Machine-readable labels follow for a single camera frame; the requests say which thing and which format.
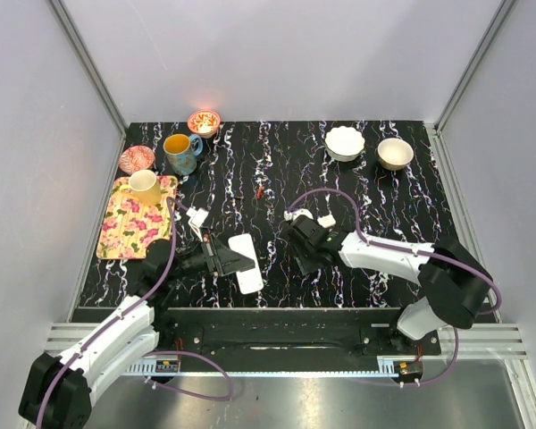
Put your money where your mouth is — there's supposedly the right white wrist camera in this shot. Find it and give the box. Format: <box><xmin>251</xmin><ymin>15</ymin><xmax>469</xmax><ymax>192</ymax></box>
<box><xmin>284</xmin><ymin>208</ymin><xmax>314</xmax><ymax>223</ymax></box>

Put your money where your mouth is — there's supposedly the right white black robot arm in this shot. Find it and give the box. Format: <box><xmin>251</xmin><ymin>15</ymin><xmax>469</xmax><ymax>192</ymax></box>
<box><xmin>285</xmin><ymin>212</ymin><xmax>491</xmax><ymax>354</ymax></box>

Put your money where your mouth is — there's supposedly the white scalloped bowl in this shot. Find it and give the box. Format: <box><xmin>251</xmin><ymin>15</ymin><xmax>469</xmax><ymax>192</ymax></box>
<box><xmin>324</xmin><ymin>126</ymin><xmax>365</xmax><ymax>162</ymax></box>

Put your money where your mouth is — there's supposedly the floral pink tray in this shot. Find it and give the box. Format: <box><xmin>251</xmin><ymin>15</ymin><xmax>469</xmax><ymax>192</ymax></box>
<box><xmin>96</xmin><ymin>175</ymin><xmax>178</xmax><ymax>260</ymax></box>

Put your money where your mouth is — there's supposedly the remote battery cover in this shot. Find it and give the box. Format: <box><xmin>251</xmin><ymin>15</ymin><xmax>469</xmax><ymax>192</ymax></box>
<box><xmin>317</xmin><ymin>214</ymin><xmax>336</xmax><ymax>228</ymax></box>

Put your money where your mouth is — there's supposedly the red patterned small bowl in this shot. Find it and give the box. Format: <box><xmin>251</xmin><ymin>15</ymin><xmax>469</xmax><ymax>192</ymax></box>
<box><xmin>188</xmin><ymin>109</ymin><xmax>221</xmax><ymax>139</ymax></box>

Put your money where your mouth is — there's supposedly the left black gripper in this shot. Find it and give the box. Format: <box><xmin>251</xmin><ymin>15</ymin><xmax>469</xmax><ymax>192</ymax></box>
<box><xmin>165</xmin><ymin>232</ymin><xmax>255</xmax><ymax>282</ymax></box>

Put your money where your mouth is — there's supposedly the white remote control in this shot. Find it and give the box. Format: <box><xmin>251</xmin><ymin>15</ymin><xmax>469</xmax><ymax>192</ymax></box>
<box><xmin>228</xmin><ymin>233</ymin><xmax>264</xmax><ymax>295</ymax></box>

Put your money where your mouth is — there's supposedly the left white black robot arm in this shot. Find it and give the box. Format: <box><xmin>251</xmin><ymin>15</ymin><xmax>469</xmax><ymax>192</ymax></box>
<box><xmin>18</xmin><ymin>233</ymin><xmax>260</xmax><ymax>428</ymax></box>

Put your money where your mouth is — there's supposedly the blue mug yellow inside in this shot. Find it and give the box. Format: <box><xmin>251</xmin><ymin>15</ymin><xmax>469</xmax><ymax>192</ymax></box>
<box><xmin>163</xmin><ymin>134</ymin><xmax>204</xmax><ymax>176</ymax></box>

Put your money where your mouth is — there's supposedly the beige round bowl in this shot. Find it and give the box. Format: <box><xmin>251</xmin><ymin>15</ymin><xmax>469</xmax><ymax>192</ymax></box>
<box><xmin>377</xmin><ymin>138</ymin><xmax>415</xmax><ymax>172</ymax></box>

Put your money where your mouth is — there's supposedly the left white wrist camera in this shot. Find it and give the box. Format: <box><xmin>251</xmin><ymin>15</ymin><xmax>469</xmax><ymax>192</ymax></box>
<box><xmin>187</xmin><ymin>207</ymin><xmax>209</xmax><ymax>241</ymax></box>

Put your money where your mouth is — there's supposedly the white slotted cable duct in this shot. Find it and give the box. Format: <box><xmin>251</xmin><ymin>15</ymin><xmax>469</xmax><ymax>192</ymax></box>
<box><xmin>123</xmin><ymin>357</ymin><xmax>423</xmax><ymax>378</ymax></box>

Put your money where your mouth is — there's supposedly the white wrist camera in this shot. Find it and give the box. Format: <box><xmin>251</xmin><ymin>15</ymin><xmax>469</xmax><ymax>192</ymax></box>
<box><xmin>284</xmin><ymin>208</ymin><xmax>314</xmax><ymax>223</ymax></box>
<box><xmin>187</xmin><ymin>207</ymin><xmax>209</xmax><ymax>241</ymax></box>

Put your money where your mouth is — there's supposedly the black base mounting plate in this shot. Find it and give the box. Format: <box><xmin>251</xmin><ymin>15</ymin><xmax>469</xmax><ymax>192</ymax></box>
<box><xmin>155</xmin><ymin>308</ymin><xmax>441</xmax><ymax>357</ymax></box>

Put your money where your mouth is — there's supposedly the red patterned saucer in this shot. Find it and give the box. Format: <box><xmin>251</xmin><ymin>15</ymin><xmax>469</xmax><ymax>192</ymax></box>
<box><xmin>118</xmin><ymin>145</ymin><xmax>155</xmax><ymax>175</ymax></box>

